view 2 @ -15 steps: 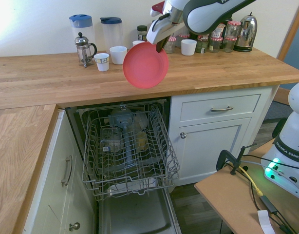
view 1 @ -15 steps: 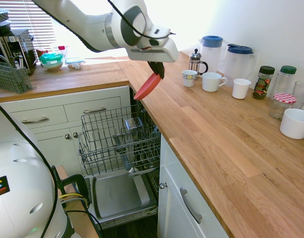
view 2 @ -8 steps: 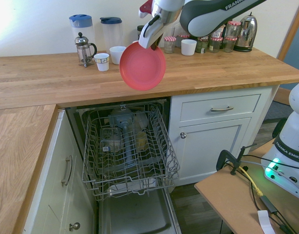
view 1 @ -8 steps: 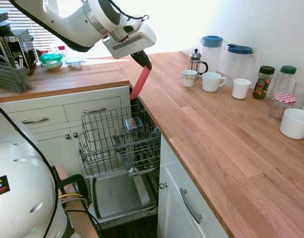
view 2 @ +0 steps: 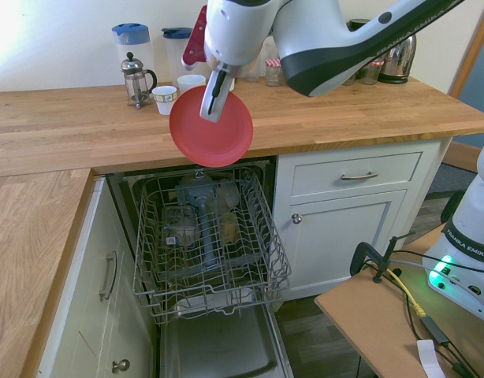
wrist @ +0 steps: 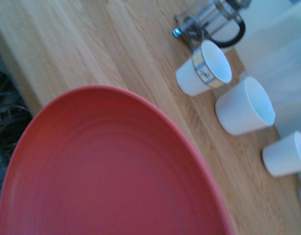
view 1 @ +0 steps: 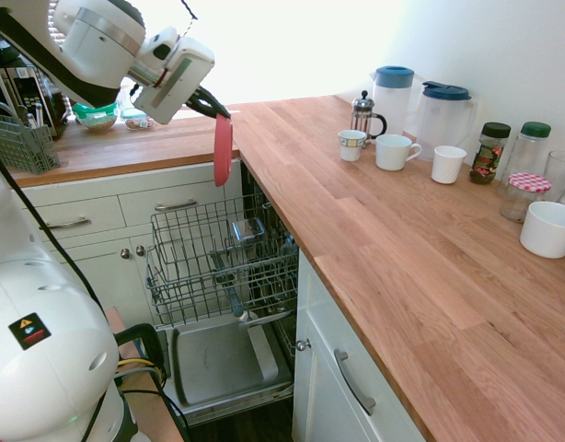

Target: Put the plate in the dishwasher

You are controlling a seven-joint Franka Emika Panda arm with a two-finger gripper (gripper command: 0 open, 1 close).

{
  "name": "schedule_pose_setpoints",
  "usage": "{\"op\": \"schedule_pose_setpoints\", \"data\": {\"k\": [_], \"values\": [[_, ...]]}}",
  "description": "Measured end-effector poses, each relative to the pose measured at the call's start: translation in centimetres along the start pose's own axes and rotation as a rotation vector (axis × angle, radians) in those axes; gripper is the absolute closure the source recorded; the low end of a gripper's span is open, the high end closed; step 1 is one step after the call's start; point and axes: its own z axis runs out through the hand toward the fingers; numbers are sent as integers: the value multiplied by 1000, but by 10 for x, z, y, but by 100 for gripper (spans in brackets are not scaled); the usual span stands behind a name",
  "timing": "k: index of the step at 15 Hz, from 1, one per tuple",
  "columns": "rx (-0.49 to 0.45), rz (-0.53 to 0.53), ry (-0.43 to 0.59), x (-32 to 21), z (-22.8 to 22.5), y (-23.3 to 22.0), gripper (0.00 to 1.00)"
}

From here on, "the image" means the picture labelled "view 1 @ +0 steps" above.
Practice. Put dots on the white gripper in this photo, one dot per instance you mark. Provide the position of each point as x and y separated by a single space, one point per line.
195 57

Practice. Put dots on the red plate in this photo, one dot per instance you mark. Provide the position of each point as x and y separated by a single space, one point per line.
222 147

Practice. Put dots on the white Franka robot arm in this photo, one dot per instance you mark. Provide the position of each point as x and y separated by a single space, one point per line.
43 368

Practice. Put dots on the dishwasher body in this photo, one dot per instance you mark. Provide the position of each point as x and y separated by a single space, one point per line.
252 184

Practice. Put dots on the stainless dishwasher door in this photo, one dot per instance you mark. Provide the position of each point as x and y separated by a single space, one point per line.
209 364

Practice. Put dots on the white cabinet beside dishwasher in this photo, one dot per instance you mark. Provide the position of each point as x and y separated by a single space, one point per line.
319 391

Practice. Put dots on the small clear food container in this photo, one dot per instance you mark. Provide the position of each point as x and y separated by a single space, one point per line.
137 120

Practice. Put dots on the bowl with green lid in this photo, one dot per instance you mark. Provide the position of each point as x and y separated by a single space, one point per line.
96 120

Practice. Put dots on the shiny metal container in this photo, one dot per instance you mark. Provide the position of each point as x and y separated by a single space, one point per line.
248 232

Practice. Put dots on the small patterned white cup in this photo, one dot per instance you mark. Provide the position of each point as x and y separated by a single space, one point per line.
351 146

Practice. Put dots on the glass french press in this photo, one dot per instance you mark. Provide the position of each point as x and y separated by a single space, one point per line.
366 115

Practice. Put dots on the round metal cabinet knob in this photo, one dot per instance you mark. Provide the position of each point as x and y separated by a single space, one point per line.
302 345
125 253
140 251

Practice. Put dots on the white plastic utensil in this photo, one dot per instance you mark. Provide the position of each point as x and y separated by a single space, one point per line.
38 115

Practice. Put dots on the pitcher with light blue lid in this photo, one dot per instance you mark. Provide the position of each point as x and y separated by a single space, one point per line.
393 96

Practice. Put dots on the stainless microwave oven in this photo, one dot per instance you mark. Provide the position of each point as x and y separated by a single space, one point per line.
25 92

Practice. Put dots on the grey plastic cutlery basket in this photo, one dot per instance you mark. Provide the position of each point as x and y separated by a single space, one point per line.
20 147

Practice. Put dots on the white cabinet with two knobs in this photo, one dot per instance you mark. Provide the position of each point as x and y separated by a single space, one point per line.
103 281

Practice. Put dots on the pitcher with dark blue lid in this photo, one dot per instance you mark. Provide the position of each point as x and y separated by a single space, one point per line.
443 119

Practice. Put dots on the black table clamp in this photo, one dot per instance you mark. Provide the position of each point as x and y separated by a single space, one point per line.
149 331

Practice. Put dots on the plain white cup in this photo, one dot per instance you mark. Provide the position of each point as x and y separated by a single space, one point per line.
448 166

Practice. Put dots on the jar with black lid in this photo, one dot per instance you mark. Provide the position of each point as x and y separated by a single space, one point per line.
487 156

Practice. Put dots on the brown robot mounting board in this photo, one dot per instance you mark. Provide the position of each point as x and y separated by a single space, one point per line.
149 414

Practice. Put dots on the clear jar with green lid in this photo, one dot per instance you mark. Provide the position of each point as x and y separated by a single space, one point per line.
531 152

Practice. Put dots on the jar with red checked lid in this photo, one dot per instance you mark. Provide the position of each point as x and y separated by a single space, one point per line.
524 195

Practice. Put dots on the clear drinking glass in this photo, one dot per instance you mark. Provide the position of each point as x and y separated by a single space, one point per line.
563 177

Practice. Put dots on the white ceramic bowl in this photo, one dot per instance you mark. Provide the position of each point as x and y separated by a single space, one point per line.
549 230

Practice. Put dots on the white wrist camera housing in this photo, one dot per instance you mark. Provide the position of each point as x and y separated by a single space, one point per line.
165 37

